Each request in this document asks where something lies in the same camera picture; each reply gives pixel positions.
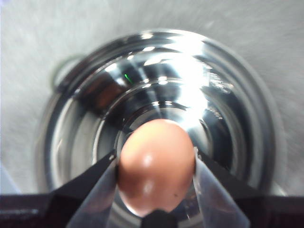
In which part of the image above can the pale green electric cooking pot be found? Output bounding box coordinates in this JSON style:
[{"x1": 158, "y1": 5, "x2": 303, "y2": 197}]
[{"x1": 35, "y1": 28, "x2": 287, "y2": 228}]

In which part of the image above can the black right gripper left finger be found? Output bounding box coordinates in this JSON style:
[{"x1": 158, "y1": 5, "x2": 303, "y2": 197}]
[{"x1": 0, "y1": 151, "x2": 119, "y2": 228}]

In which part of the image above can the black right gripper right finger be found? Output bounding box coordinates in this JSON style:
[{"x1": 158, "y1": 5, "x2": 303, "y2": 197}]
[{"x1": 192, "y1": 146, "x2": 304, "y2": 228}]

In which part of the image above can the brown egg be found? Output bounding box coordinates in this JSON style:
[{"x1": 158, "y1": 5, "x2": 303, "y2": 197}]
[{"x1": 117, "y1": 118, "x2": 197, "y2": 217}]

